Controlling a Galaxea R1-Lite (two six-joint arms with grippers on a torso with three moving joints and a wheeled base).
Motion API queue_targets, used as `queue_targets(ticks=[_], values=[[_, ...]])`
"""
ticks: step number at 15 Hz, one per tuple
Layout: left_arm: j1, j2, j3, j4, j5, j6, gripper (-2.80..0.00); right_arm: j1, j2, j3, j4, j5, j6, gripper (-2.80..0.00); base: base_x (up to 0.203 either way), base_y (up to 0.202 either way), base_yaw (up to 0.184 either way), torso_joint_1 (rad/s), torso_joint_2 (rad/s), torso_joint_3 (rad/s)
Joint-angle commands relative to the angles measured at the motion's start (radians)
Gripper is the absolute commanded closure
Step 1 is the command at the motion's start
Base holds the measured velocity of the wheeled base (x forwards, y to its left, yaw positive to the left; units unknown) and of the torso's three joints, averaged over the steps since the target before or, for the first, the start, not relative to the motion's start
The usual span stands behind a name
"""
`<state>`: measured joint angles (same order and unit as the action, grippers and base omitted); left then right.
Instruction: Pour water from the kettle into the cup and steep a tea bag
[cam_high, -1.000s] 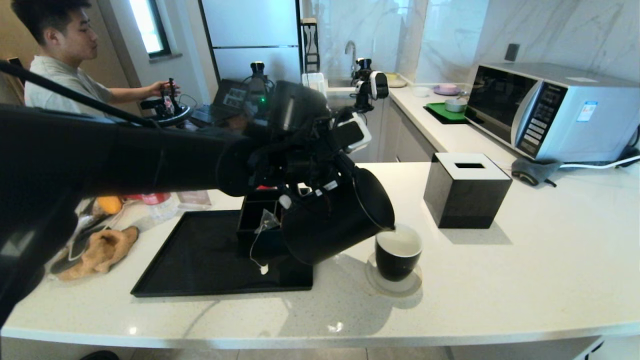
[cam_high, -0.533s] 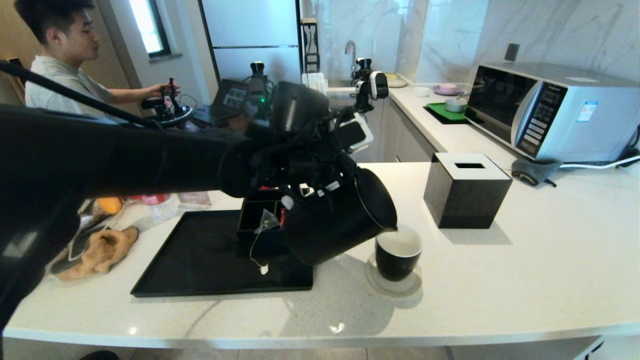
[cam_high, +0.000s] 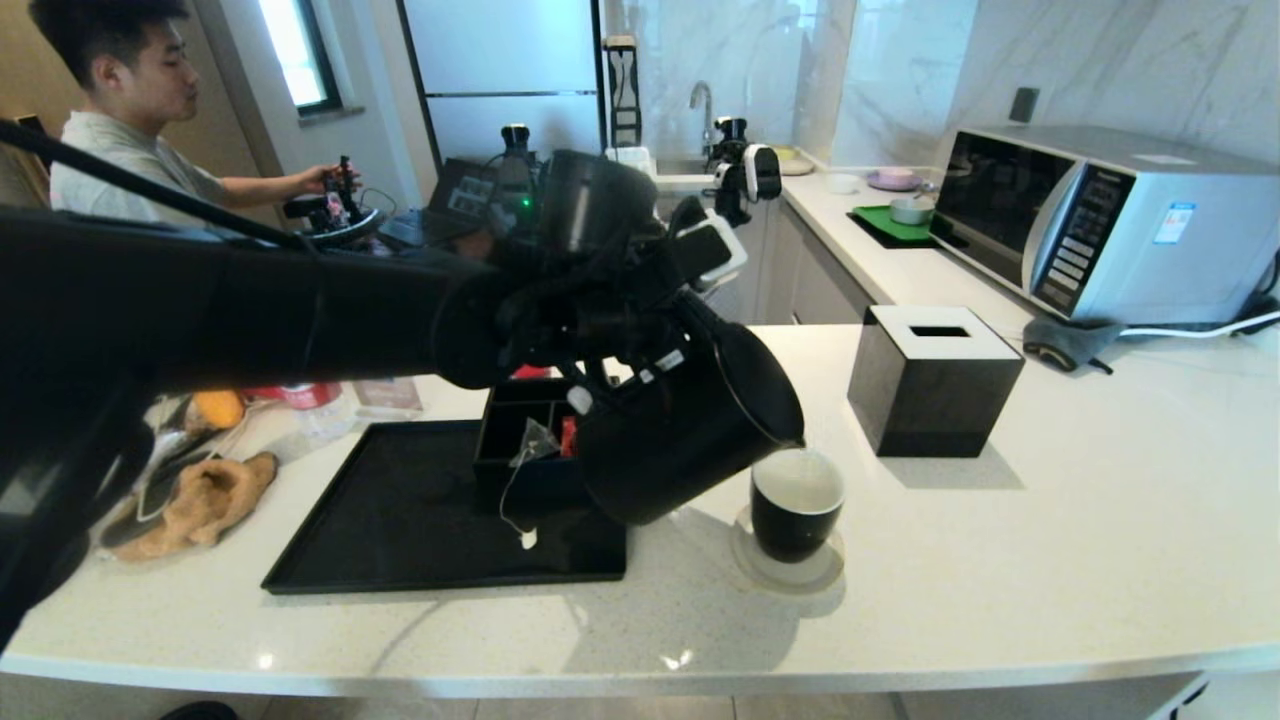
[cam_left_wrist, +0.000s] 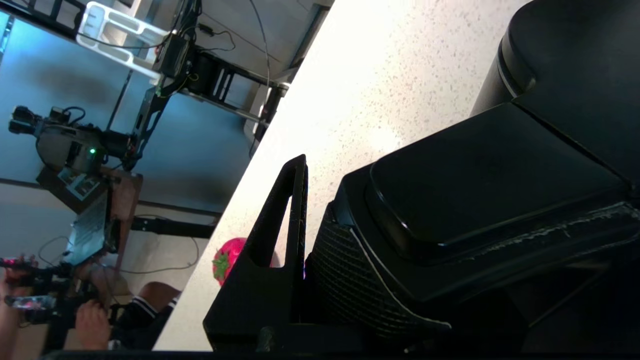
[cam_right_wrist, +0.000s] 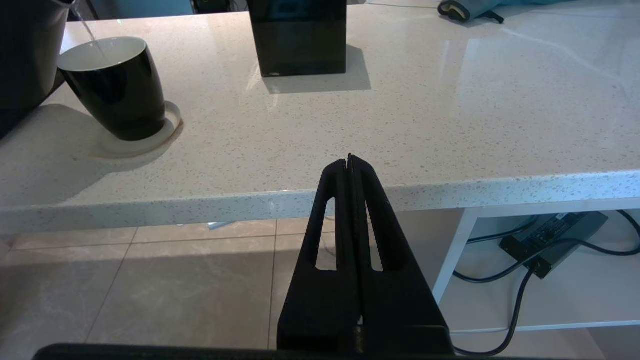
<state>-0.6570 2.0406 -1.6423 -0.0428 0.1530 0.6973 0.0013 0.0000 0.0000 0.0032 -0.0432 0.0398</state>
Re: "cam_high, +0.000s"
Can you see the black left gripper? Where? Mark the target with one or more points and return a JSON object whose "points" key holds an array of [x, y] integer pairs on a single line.
{"points": [[635, 320]]}

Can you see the black electric kettle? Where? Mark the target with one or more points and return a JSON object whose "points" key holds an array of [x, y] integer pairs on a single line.
{"points": [[690, 450]]}

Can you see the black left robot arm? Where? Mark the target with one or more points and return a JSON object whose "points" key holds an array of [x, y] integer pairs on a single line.
{"points": [[200, 310]]}

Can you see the red coffee sachet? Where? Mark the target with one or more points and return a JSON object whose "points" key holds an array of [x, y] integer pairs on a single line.
{"points": [[569, 437]]}

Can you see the red tomato-shaped timer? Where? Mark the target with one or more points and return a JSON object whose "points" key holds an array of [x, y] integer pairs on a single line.
{"points": [[530, 371]]}

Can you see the white kitchen cabinet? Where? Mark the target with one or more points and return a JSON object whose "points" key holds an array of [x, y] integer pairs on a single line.
{"points": [[820, 280]]}

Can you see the black compartment organizer box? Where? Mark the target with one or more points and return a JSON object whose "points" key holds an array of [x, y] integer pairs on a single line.
{"points": [[495, 450]]}

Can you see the black mug white inside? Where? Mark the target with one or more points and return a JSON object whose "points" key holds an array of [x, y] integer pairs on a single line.
{"points": [[795, 520]]}

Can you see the white plastic rack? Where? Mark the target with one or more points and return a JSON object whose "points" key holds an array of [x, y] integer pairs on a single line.
{"points": [[635, 153]]}

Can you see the black white robot device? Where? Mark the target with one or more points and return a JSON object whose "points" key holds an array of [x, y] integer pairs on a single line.
{"points": [[755, 170]]}

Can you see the pale yellow plate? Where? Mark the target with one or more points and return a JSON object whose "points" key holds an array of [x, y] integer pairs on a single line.
{"points": [[797, 165]]}

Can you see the chrome kitchen faucet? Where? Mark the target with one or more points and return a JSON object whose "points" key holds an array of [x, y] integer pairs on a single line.
{"points": [[711, 125]]}

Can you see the white small bowl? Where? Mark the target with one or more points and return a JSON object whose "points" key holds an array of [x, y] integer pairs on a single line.
{"points": [[842, 185]]}

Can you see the green tray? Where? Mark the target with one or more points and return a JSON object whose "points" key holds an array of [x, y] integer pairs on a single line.
{"points": [[875, 225]]}

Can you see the white round coaster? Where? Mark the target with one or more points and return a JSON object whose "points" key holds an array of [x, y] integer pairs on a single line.
{"points": [[800, 578]]}

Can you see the black device with green light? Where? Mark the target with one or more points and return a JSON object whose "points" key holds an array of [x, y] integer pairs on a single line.
{"points": [[518, 140]]}

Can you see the black laptop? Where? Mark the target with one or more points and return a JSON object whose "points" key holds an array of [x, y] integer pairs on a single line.
{"points": [[450, 200]]}

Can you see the black tissue box white lid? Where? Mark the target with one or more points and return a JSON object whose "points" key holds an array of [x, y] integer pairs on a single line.
{"points": [[930, 400]]}

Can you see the grey small bowl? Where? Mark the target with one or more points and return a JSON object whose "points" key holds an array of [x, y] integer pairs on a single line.
{"points": [[910, 213]]}

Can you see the purple plate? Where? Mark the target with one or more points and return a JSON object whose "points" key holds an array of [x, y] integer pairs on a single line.
{"points": [[893, 182]]}

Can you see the black serving tray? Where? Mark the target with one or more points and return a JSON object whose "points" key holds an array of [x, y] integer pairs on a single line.
{"points": [[400, 540]]}

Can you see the grey refrigerator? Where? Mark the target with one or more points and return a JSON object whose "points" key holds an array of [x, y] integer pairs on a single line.
{"points": [[500, 60]]}

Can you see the clear water bottle red cap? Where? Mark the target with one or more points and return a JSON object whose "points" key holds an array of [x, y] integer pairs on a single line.
{"points": [[320, 415]]}

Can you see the black teleoperation controller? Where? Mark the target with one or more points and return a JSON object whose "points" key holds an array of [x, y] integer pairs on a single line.
{"points": [[340, 215]]}

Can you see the grey oven mitt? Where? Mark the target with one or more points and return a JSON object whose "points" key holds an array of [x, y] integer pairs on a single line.
{"points": [[1065, 340]]}

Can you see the yellow toy corn cob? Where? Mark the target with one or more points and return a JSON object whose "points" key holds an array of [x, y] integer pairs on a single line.
{"points": [[220, 410]]}

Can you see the brown crumpled cloth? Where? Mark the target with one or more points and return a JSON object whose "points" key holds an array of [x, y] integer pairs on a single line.
{"points": [[220, 500]]}

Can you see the silver microwave oven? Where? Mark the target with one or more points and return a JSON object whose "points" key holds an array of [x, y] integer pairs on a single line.
{"points": [[1200, 250]]}

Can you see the person in grey t-shirt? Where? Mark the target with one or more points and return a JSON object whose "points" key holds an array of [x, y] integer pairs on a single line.
{"points": [[130, 145]]}

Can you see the black wall socket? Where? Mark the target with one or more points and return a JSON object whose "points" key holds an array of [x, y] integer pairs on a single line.
{"points": [[1022, 107]]}

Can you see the window with dark frame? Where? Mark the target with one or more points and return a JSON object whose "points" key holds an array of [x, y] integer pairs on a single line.
{"points": [[293, 50]]}

